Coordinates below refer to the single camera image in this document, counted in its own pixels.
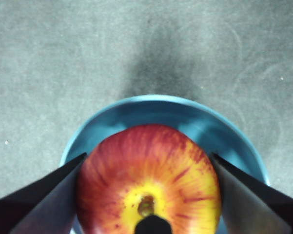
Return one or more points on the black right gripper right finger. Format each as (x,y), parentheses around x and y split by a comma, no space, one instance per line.
(258,209)

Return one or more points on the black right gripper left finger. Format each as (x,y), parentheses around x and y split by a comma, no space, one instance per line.
(26,209)

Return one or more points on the red apple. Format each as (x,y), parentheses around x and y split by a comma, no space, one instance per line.
(148,165)

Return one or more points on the blue bowl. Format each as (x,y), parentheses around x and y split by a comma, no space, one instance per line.
(148,112)

